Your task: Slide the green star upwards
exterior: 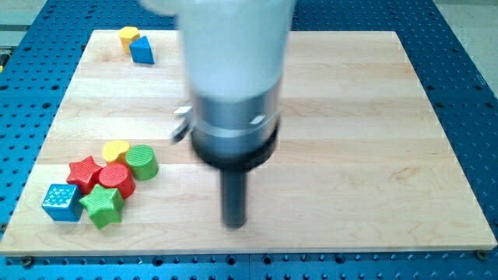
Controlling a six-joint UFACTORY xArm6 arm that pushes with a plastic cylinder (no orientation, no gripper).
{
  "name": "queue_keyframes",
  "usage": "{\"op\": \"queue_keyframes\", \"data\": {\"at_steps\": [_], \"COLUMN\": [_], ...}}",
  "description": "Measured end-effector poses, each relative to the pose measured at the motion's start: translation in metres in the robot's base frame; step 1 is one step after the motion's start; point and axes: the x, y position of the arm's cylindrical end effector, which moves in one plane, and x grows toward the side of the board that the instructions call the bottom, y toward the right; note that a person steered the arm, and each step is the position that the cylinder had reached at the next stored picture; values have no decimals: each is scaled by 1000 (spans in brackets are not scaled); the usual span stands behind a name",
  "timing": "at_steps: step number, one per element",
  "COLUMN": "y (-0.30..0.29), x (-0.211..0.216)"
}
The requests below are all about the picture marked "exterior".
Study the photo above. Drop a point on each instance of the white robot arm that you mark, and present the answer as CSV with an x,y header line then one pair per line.
x,y
233,58

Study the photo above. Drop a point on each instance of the wooden board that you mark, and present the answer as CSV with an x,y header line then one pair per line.
x,y
361,164

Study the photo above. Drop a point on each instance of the yellow heart block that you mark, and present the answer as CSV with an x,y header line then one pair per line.
x,y
115,151

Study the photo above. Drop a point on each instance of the green cylinder block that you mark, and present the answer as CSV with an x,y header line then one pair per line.
x,y
142,162

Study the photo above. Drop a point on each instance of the red cylinder block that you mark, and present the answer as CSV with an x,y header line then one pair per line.
x,y
117,175

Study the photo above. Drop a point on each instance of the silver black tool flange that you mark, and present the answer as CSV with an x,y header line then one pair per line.
x,y
230,133

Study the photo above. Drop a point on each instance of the red star block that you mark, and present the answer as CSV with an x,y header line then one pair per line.
x,y
84,174

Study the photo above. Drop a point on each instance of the blue triangle block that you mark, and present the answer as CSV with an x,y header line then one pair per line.
x,y
141,51

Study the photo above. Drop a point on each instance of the blue cube block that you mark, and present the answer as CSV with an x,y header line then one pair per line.
x,y
61,203

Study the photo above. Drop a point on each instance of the green star block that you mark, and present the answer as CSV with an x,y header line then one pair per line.
x,y
103,205

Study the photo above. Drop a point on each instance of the yellow hexagon block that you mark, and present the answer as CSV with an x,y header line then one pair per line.
x,y
127,35

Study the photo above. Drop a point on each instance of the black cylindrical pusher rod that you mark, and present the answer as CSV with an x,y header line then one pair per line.
x,y
233,198

